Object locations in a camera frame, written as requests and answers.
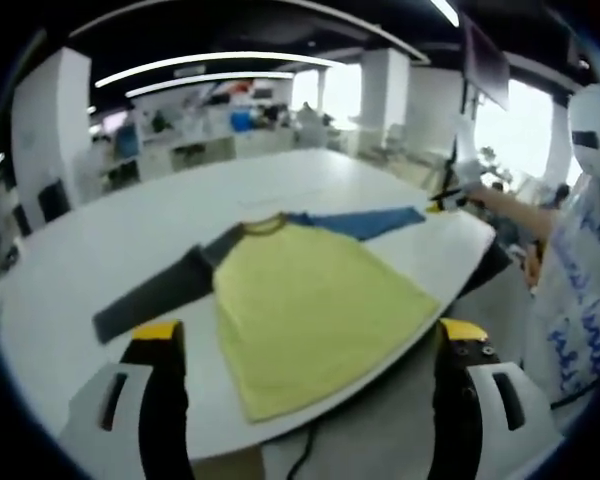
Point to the light blue machine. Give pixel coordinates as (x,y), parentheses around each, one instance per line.
(126,140)

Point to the row of white cabinets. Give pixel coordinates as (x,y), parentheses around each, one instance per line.
(190,155)

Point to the person's white printed shirt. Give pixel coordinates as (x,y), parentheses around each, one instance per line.
(575,300)

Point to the yellow garment grey blue sleeves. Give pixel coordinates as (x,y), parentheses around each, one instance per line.
(305,310)

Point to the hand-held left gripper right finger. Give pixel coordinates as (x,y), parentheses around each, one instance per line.
(455,400)

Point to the white square pillar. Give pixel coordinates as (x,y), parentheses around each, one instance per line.
(50,125)
(385,100)

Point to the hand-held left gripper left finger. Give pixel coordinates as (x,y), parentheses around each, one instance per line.
(160,400)

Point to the blue storage bin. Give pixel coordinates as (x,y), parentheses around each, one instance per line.
(240,121)

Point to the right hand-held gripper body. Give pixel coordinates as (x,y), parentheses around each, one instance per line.
(467,177)

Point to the black cabinet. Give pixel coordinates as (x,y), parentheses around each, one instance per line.
(54,200)

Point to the white chest-worn device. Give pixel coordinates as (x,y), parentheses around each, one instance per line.
(592,115)

